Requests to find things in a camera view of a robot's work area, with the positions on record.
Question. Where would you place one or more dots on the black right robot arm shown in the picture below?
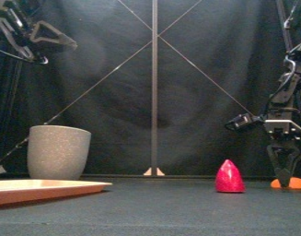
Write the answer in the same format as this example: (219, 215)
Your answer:
(284, 95)

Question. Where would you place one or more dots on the orange tangerine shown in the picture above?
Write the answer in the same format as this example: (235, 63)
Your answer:
(297, 183)

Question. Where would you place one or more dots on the grey speckled bowl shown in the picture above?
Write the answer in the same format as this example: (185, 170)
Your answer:
(57, 152)

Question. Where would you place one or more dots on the red toy strawberry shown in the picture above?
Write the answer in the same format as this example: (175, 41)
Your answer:
(229, 178)

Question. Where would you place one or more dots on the beige flat tray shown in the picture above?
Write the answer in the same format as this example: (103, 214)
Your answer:
(37, 188)

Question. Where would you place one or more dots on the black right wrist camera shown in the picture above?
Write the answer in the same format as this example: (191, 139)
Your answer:
(241, 122)

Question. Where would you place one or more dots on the grey vertical frame post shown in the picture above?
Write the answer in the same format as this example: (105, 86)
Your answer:
(155, 92)

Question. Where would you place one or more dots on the beige post foot bracket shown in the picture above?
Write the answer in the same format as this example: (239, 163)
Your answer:
(153, 172)

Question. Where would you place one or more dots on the grey slanted frame strut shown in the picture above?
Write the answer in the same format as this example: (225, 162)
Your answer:
(284, 24)

